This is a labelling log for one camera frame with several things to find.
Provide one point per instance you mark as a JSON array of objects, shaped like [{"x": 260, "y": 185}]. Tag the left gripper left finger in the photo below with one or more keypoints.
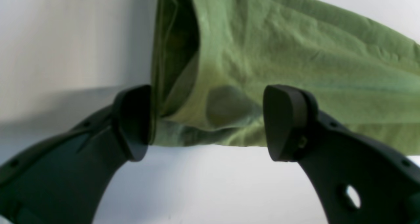
[{"x": 61, "y": 180}]

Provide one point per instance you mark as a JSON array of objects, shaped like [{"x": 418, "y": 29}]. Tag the olive green T-shirt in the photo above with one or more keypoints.
[{"x": 212, "y": 60}]

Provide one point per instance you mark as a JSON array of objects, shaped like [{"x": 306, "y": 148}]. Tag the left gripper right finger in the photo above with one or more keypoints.
[{"x": 358, "y": 180}]

